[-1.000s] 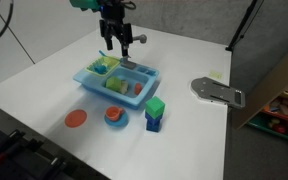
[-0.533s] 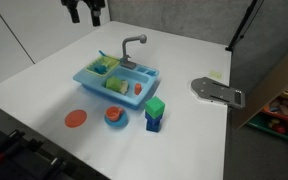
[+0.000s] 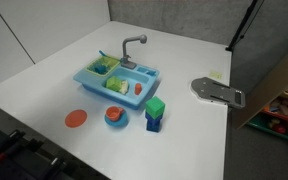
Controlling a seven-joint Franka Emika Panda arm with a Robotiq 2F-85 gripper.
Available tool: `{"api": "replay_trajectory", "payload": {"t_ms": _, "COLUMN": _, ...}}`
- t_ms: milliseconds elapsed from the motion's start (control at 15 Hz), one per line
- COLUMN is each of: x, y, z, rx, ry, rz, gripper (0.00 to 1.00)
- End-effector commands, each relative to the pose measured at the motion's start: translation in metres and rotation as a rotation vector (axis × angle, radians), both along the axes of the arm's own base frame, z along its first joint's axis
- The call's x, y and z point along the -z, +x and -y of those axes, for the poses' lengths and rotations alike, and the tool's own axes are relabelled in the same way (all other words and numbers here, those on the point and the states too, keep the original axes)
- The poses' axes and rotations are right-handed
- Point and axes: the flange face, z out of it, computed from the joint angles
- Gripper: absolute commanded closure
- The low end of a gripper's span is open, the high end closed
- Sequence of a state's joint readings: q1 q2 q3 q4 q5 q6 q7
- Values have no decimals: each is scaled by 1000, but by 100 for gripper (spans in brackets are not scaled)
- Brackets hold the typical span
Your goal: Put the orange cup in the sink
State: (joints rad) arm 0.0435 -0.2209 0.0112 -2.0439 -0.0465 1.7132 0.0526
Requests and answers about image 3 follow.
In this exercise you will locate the small orange cup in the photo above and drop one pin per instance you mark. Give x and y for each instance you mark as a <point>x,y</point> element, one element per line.
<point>138,88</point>

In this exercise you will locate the white item in sink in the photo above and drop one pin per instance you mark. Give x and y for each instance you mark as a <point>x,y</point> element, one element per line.
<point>124,86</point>

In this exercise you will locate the blue toy sink basin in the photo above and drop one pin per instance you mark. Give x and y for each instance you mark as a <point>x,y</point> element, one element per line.
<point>94,83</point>

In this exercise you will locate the green cube block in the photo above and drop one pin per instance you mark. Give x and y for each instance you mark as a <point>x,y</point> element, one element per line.
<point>155,106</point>

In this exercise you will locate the green toy container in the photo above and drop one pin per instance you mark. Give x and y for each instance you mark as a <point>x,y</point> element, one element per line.
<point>113,82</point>

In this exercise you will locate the blue cube block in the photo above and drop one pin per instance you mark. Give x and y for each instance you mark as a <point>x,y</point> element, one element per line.
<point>153,124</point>

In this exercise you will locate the orange blue small bowl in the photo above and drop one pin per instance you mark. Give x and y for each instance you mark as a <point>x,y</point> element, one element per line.
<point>117,122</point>

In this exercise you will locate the yellow-green dish rack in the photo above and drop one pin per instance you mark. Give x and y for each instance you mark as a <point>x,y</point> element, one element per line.
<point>112,61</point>

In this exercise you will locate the grey toy faucet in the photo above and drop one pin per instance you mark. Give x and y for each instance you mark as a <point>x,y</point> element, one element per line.
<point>127,50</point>

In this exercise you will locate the blue dishes in rack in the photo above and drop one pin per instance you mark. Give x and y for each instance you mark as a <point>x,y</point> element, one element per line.
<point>100,69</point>

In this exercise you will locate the blue toy utensil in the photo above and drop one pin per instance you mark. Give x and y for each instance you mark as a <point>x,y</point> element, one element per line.
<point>102,53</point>

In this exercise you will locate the grey metal mounting plate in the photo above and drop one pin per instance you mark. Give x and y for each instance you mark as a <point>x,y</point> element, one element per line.
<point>214,91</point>

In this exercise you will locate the flat orange plate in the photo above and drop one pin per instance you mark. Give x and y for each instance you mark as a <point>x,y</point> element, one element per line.
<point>76,118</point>

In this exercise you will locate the black clamp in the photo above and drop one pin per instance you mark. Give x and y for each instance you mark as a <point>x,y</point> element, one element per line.
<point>50,165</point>
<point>2,146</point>

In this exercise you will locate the wooden toy storage shelf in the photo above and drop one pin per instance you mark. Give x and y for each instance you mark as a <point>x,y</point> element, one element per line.
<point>274,83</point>

